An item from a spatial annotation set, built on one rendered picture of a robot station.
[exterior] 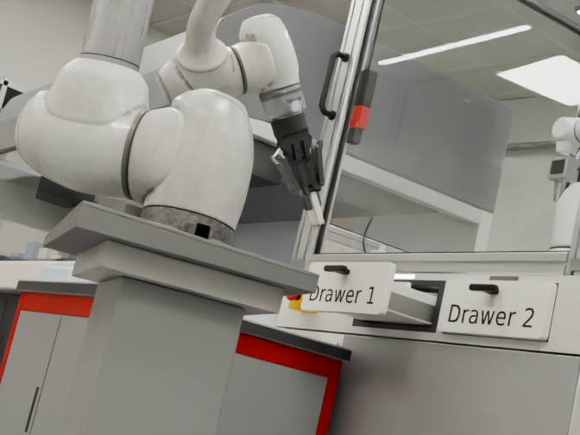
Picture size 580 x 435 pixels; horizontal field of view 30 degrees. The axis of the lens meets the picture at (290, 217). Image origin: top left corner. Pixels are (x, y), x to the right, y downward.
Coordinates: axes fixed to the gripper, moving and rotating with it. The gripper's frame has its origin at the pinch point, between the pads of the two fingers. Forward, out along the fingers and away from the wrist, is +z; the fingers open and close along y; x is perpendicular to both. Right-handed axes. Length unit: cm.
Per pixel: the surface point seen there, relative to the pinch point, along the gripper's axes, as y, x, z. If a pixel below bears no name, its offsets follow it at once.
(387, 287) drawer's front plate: 2.0, -14.3, 18.2
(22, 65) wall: 124, 422, -73
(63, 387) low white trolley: -53, 31, 21
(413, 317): 8.1, -12.5, 26.9
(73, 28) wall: 163, 424, -87
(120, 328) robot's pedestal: -66, -39, 0
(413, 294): 9.7, -12.5, 22.5
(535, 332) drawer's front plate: 9, -44, 30
